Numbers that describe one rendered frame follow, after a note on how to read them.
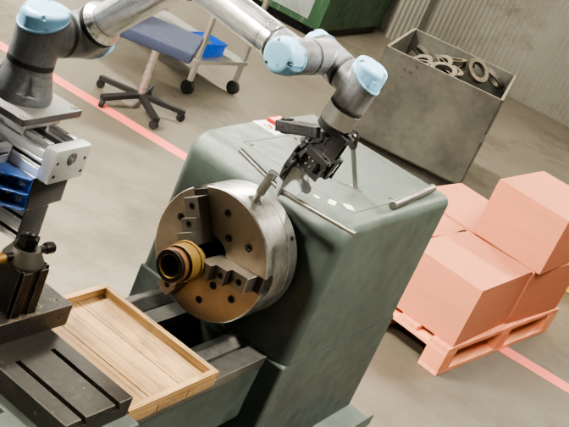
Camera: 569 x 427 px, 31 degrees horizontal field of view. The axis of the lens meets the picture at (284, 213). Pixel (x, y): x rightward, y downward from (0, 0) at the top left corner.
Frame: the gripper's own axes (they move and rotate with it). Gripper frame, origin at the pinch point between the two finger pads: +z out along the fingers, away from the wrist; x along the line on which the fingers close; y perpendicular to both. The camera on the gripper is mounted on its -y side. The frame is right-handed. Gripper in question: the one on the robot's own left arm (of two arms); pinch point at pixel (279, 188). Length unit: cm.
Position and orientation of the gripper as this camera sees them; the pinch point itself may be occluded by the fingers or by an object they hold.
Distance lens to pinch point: 227.2
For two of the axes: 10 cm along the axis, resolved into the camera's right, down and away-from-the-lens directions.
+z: -5.1, 7.4, 4.4
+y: 6.8, 6.6, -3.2
